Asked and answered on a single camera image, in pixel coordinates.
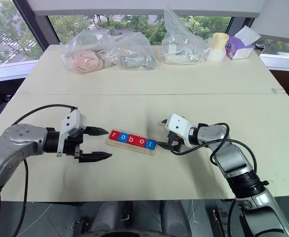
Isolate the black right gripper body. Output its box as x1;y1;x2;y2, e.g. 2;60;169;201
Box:
167;131;185;152

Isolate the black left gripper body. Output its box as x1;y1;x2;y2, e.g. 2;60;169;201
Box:
62;126;87;159

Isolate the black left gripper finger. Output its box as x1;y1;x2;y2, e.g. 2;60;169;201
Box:
83;125;109;137
79;152;113;164

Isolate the blue letter tile t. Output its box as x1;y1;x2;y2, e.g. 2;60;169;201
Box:
145;139;157;151

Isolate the red letter tile o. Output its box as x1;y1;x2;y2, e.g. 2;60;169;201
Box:
135;137;148;149

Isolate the wooden letter tray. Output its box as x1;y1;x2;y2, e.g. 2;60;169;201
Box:
105;132;157;157

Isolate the red letter tile b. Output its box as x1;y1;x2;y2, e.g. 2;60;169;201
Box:
126;134;138;146

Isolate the grey rounded leg shape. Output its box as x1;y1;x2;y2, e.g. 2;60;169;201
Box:
93;201;125;233
160;199;192;237

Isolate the plastic bag with grey parts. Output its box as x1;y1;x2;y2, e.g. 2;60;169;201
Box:
108;32;158;71

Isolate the plastic bag with pink cloth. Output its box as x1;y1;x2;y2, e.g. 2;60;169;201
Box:
60;31;118;75

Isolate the black rounded shape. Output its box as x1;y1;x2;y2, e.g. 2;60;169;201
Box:
89;228;165;237

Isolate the cream plastic cup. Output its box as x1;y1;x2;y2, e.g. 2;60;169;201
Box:
211;33;230;52

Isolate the purple tissue box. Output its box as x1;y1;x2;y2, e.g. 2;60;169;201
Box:
225;26;262;61

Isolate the dark window mullion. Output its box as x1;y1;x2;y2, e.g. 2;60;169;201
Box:
13;0;60;60
227;16;243;38

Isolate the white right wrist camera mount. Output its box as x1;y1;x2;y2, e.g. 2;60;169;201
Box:
165;113;194;149

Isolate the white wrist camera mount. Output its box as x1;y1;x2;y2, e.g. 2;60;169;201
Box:
165;113;194;149
56;108;87;158

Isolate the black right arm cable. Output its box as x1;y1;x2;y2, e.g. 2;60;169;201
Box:
170;122;260;178

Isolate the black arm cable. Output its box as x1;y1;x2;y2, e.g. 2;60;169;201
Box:
170;122;260;178
10;104;78;237

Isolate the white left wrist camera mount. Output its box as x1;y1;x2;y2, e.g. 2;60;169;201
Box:
56;108;87;158

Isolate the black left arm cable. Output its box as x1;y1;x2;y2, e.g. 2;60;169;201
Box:
10;104;78;237

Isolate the black metal bracket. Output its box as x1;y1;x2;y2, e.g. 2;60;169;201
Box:
212;209;231;232
71;217;91;233

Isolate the plastic bag with white cable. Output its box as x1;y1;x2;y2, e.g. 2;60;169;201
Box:
159;7;210;65

